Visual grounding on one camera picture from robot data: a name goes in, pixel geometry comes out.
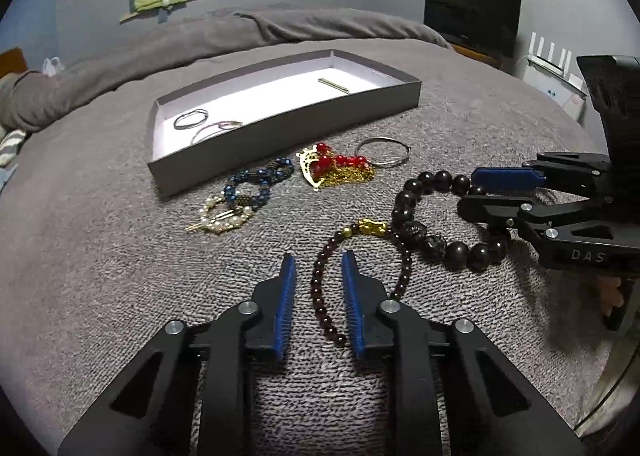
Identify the white plastic bag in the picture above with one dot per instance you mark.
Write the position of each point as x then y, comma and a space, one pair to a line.
52, 66

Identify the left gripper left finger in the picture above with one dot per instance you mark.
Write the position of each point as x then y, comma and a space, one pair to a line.
188, 389

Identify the wooden headboard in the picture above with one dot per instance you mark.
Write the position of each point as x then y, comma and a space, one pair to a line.
12, 61

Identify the white pearl hair clip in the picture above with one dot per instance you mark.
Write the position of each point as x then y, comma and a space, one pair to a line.
333, 85

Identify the grey shallow cardboard tray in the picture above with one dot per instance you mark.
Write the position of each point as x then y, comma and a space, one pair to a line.
233, 119

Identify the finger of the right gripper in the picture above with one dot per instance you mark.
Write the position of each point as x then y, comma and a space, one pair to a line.
527, 180
510, 215

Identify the person's right hand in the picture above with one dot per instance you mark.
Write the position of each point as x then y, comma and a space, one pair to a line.
610, 295

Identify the red bead gold chain jewelry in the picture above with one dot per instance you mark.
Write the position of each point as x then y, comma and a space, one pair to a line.
322, 167

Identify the light blue blanket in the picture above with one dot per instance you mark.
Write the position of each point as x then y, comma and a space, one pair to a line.
5, 175

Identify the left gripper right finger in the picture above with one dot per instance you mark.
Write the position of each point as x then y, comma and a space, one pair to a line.
450, 386

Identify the black television screen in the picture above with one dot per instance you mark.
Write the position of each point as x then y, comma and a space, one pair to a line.
489, 26

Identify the small pearl hair clip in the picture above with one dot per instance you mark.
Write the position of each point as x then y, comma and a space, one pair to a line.
216, 217

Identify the white wifi router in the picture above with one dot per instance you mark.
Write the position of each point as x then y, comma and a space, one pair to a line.
551, 75

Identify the grey duvet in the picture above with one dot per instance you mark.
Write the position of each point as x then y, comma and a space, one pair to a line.
31, 101

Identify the striped grey white pillow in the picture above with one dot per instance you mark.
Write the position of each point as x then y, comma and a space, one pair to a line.
11, 144

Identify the wooden tv stand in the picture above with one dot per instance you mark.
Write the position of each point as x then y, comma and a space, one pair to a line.
482, 57

